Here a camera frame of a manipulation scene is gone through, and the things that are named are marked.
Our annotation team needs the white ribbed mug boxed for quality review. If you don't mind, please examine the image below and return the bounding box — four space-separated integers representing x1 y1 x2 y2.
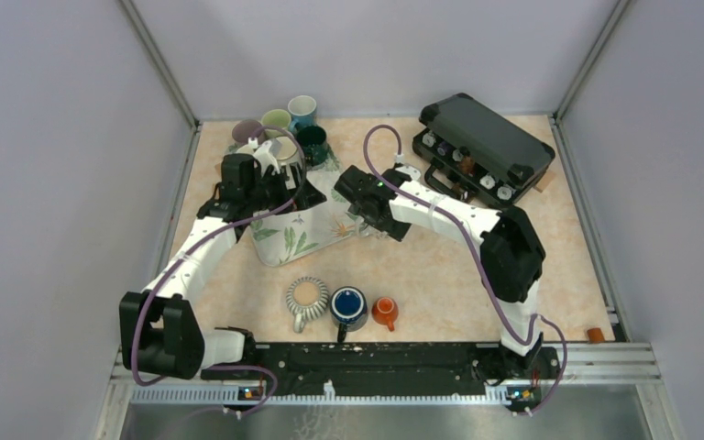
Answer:
272 137 303 190

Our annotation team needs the striped grey white mug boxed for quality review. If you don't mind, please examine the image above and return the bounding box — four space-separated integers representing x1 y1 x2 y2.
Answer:
285 276 330 334

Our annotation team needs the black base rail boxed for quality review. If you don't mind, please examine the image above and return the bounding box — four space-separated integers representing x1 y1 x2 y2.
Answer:
200 334 560 397

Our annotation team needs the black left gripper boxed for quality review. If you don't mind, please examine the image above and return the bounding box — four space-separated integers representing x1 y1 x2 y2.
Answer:
245 161 325 215

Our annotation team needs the small orange mug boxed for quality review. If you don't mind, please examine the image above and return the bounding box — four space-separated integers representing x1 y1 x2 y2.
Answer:
371 297 399 332

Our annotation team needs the lilac purple mug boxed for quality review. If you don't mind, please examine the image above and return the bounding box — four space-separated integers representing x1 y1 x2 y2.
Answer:
231 119 264 146

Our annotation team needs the black poker chip case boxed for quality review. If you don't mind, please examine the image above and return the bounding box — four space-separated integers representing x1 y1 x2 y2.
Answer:
412 93 556 209

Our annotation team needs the light blue mug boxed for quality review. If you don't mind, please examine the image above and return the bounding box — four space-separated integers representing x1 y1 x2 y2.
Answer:
287 95 317 133

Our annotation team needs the small brown cylinder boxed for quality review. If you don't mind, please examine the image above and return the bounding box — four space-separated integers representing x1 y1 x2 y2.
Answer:
586 327 606 344

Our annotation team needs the navy blue mug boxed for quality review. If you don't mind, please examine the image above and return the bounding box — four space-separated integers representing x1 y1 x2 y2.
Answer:
329 286 369 344

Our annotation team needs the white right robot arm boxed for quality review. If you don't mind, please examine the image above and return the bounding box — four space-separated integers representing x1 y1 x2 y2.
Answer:
335 166 545 378

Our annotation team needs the white floral tray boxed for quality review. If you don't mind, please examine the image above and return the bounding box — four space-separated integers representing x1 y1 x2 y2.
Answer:
229 127 356 267

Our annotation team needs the light green mug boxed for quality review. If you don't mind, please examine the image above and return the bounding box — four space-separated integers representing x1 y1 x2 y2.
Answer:
260 109 293 138

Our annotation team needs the clear floral glass jar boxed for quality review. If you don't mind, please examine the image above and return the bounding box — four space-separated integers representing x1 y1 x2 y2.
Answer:
353 216 389 239

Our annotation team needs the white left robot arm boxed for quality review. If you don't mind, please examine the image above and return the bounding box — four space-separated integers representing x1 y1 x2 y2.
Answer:
119 153 323 386

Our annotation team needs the dark green mug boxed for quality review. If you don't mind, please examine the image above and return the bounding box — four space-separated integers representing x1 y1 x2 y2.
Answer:
296 126 329 167

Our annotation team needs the wooden block behind case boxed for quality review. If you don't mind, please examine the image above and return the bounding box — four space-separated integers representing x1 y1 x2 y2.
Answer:
533 170 556 193

